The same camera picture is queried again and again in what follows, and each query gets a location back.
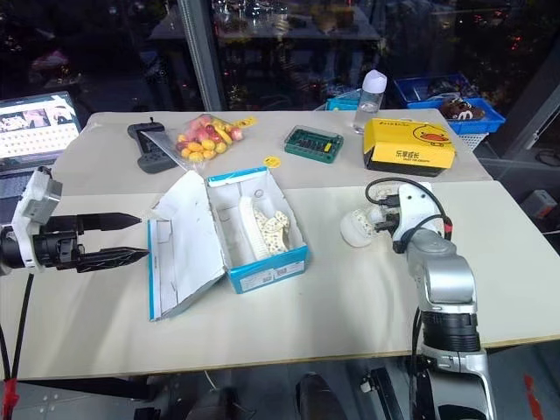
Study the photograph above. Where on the round yellow sticker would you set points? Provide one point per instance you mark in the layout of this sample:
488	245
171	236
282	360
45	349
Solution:
271	162

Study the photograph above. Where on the clear bag of toy fruit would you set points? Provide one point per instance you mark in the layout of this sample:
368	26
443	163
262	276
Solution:
205	137

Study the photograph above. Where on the blue and white shoebox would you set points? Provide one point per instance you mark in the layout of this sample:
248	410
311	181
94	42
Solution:
184	245

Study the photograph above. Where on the black handheld device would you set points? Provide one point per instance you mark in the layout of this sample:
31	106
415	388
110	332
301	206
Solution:
149	151

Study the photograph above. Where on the grey box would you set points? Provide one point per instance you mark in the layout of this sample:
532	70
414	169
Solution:
538	205

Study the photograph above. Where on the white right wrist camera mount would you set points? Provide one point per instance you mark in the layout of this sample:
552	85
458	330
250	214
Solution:
413	210

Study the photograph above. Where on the light blue box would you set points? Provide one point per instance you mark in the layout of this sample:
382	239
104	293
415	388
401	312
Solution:
343	103

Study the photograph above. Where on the white plastic basket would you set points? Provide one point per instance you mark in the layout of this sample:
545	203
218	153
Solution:
470	141

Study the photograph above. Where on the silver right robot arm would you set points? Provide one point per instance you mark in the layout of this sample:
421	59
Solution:
446	280

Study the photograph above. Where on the open laptop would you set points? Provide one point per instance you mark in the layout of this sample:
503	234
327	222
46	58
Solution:
30	131

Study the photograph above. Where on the blue plastic bin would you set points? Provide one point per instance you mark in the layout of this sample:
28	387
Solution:
492	118

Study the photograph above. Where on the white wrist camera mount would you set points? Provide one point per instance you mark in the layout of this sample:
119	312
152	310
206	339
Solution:
413	210
31	205

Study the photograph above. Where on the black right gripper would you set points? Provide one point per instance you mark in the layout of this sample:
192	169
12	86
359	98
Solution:
394	214

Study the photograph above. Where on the grey metal window pillar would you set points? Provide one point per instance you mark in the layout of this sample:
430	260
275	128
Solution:
201	52

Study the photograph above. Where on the dark rounded shape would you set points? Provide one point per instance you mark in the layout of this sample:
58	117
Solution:
319	398

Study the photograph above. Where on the yellow duck print box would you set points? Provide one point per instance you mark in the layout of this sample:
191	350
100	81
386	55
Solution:
407	144

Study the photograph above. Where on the brown plush toy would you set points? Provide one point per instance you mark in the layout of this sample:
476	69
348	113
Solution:
464	109

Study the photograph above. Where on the green screwdriver bit case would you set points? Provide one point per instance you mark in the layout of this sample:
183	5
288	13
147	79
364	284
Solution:
312	144

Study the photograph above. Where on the clear bottle with white cap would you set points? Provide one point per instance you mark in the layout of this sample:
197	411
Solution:
369	105

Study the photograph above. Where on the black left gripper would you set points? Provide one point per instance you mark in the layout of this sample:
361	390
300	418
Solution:
57	251

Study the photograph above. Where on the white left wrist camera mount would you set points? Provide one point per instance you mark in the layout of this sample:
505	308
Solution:
31	205

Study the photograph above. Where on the white patterned children's shoe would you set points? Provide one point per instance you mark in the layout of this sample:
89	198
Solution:
356	227
264	229

